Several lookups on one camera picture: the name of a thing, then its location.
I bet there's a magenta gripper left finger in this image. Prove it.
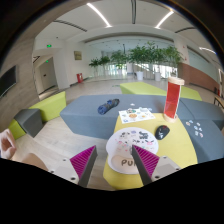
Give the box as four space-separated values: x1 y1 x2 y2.
49 144 99 188

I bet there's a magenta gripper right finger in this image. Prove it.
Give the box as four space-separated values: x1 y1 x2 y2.
131 144 181 186

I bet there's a black computer mouse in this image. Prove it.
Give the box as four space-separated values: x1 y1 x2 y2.
155 125 170 140

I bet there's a person's hand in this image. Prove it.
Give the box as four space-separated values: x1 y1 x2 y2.
0 129 16 160

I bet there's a white sticker sheet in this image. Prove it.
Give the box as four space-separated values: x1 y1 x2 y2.
119 107 155 124

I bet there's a folded dark blue umbrella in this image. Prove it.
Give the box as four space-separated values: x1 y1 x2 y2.
98 99 120 115

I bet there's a green and grey bench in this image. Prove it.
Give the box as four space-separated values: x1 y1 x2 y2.
9 92 66 139

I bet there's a grey bench sofa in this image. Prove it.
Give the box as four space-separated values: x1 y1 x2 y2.
60 94 224 163

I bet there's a green bench far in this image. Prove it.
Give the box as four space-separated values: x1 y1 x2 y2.
120 82 202 101

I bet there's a red cylinder bottle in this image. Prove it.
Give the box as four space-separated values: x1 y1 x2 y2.
163 77 185 123

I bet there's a red fire extinguisher box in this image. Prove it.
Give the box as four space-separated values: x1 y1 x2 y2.
77 73 83 83

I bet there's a potted green plant left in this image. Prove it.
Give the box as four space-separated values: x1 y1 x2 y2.
89 56 110 77

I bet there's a potted green plant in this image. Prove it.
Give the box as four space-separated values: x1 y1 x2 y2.
128 42 155 81
89 56 110 77
162 46 183 77

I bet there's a potted green plant middle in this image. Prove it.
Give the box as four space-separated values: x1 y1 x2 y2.
128 42 155 81

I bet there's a potted green plant right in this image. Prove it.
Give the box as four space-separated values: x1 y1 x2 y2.
162 46 183 77

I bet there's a framed wall sign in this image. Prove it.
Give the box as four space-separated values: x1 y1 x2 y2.
74 51 82 60

